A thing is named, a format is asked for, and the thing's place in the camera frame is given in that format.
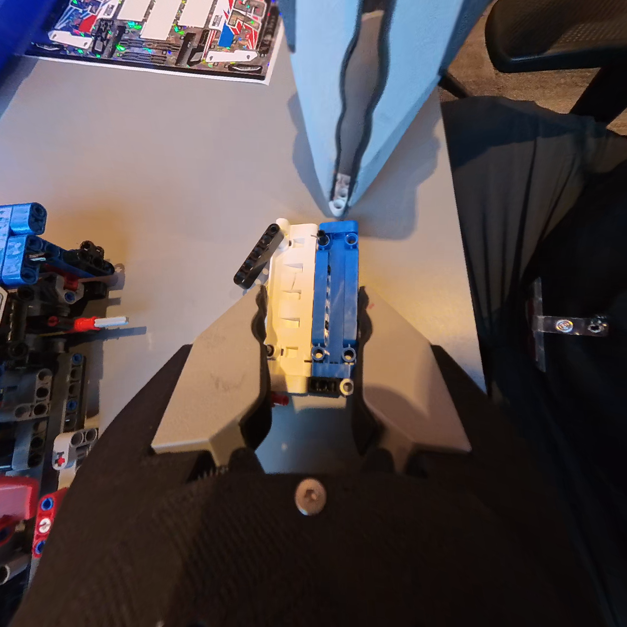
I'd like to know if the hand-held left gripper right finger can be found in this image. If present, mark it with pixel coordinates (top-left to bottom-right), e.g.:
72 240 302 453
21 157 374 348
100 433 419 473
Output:
352 285 473 475

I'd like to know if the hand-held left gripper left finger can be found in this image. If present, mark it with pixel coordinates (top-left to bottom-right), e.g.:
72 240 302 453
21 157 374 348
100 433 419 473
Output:
149 284 273 451

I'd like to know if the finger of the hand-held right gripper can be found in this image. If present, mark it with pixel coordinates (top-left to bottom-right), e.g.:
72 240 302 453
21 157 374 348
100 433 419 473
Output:
278 0 364 210
349 0 493 217

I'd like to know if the white and blue brick assembly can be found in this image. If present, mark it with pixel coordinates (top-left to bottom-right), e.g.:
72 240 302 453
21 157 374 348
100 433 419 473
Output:
265 218 361 405

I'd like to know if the small white curved brick piece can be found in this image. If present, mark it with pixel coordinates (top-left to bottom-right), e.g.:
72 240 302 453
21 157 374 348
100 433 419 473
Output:
329 174 354 218

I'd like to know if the grey desk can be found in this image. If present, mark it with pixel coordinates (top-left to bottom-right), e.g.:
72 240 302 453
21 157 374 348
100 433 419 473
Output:
0 10 489 476

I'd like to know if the black mesh office chair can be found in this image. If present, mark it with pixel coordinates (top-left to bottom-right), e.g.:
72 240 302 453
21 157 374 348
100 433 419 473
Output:
485 0 627 123

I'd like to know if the black holed brick beam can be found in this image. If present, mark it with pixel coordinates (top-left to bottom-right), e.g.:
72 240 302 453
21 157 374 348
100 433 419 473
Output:
233 223 287 290

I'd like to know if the black badge reel with clip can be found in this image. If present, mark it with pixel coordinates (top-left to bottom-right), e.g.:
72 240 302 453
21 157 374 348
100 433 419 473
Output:
526 279 610 373

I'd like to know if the multicoloured brick vehicle model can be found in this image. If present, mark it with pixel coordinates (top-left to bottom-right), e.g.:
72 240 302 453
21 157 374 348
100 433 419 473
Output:
0 202 130 586

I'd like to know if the shiny sticker sheet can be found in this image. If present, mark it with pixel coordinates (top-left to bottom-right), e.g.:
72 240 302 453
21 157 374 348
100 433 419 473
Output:
24 0 285 85

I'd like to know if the person's dark clothing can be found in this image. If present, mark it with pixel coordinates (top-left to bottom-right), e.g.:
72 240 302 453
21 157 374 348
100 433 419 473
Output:
441 95 627 627

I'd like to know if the blue storage bin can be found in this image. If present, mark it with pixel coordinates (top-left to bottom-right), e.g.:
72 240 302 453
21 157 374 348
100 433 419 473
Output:
0 0 69 69

